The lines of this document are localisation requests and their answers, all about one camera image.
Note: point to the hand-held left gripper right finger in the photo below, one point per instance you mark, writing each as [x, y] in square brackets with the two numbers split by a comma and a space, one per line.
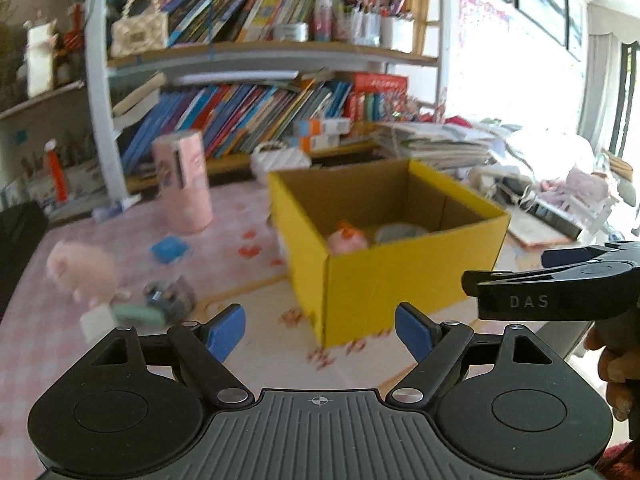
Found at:
[414, 332]

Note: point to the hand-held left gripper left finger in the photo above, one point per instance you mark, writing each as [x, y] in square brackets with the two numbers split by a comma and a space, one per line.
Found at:
[227, 332]

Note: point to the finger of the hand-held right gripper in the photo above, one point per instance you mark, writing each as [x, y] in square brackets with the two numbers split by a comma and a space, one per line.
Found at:
[525, 292]
[570, 257]

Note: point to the yellow cardboard box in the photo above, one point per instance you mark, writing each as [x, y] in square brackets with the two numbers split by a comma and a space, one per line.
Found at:
[400, 280]

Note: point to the small green block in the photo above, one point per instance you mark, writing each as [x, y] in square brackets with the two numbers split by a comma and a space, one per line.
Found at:
[140, 315]

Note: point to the pink plush pig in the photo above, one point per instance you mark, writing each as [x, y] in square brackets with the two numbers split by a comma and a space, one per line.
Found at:
[82, 270]

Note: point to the person's right forearm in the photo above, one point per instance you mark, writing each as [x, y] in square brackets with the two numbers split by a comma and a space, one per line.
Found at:
[622, 462]

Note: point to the person's right hand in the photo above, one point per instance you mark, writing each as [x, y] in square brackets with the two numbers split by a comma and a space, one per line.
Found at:
[612, 375]

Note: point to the black power adapter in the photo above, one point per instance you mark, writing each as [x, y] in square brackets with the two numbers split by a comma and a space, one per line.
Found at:
[550, 217]

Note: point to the open notebook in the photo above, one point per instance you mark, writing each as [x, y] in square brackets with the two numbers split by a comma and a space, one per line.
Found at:
[530, 232]

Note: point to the grey toy car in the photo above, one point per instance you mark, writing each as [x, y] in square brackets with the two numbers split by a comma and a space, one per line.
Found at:
[170, 297]

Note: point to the pink checked tablecloth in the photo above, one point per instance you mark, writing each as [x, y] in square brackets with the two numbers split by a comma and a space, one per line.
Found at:
[240, 265]

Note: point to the pink doll dress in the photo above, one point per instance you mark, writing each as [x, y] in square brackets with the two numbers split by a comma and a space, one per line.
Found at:
[580, 185]

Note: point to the grey round container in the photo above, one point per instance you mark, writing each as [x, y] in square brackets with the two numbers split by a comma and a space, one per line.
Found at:
[400, 233]

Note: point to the small blue packet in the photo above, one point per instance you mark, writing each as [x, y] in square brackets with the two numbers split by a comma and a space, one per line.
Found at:
[170, 250]

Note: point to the white bedding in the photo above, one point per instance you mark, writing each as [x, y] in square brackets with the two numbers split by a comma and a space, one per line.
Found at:
[550, 147]

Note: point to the pink round toy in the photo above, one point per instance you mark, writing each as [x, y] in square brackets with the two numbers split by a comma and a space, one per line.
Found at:
[347, 242]

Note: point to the white charger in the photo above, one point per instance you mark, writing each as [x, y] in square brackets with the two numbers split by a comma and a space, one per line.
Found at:
[487, 178]

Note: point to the pink cylindrical humidifier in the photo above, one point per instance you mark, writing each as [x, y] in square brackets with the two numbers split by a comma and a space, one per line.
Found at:
[185, 185]

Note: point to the stack of papers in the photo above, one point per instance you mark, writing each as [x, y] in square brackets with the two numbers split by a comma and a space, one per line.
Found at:
[435, 142]

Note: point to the white quilted purse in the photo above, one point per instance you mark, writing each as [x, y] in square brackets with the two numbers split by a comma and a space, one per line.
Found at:
[280, 162]

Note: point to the grey curtain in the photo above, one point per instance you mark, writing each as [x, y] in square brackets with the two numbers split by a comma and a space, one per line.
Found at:
[605, 75]

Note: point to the small orange white box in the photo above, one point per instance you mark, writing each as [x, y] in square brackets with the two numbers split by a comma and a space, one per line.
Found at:
[320, 143]

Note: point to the colourful tinsel decoration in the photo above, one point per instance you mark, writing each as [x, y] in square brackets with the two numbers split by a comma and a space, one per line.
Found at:
[415, 109]

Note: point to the row of blue leaning books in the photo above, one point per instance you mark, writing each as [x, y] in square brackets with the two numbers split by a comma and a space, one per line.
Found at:
[225, 115]

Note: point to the black rounded object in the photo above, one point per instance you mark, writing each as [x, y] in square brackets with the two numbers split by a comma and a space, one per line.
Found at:
[20, 250]

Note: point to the large orange white box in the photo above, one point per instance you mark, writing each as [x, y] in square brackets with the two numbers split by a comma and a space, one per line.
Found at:
[325, 126]

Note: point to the set of small upright books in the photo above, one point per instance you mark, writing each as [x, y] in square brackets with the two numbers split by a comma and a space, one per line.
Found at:
[372, 106]

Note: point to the red bottle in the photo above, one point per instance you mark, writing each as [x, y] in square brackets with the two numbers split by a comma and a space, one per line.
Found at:
[57, 175]

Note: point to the red flat box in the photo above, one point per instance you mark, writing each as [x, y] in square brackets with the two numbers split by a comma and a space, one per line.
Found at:
[380, 83]

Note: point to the cream hardcover book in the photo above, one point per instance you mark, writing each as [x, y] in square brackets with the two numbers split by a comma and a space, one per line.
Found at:
[140, 95]

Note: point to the white paper roll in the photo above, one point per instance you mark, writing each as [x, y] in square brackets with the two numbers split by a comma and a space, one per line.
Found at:
[235, 78]

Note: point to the white pen holder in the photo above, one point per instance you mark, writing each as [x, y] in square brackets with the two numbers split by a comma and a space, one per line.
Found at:
[397, 34]
[365, 27]

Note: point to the wooden bookshelf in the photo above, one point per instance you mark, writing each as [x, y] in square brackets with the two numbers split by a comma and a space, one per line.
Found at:
[300, 47]

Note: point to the white rectangular box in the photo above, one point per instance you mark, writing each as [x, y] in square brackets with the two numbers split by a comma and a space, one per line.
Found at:
[291, 32]

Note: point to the cream quilted purse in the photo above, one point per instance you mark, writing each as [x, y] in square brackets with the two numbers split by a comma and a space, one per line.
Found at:
[139, 32]

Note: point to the row of thin colourful books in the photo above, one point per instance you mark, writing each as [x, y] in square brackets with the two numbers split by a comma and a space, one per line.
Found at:
[250, 7]

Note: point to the pink bottle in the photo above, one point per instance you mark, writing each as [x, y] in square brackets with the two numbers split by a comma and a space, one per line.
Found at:
[323, 17]

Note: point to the white carton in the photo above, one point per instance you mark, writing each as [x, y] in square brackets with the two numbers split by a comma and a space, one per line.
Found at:
[41, 60]

